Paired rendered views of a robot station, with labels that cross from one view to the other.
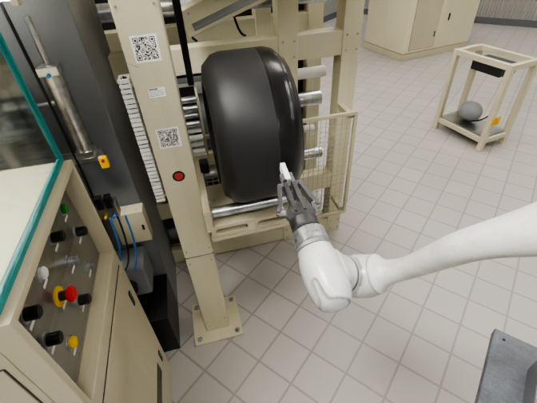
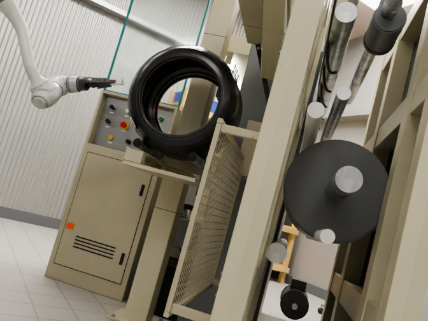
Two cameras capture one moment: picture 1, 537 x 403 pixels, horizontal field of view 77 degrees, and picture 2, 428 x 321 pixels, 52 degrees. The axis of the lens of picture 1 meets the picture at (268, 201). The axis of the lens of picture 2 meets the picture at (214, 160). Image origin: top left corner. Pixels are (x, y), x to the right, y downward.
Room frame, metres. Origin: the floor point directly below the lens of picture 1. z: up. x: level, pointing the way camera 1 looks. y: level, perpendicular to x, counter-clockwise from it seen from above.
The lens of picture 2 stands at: (2.29, -1.87, 0.68)
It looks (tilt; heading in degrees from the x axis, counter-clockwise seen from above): 7 degrees up; 114
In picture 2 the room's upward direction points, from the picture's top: 15 degrees clockwise
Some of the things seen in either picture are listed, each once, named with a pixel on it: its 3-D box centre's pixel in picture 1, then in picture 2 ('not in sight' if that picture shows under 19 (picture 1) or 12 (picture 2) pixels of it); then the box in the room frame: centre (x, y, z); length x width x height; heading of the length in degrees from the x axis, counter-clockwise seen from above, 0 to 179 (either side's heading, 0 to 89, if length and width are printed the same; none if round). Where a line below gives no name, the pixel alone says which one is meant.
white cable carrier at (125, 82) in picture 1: (145, 145); not in sight; (1.08, 0.42, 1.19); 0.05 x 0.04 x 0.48; 12
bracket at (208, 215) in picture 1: (204, 193); (181, 161); (1.16, 0.27, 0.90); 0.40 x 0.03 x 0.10; 12
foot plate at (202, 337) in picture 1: (216, 318); (137, 318); (1.12, 0.34, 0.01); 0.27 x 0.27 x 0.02; 12
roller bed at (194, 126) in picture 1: (181, 124); (256, 153); (1.52, 0.39, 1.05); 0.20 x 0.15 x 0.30; 102
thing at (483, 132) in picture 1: (480, 97); not in sight; (3.10, -2.10, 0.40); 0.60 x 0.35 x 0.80; 22
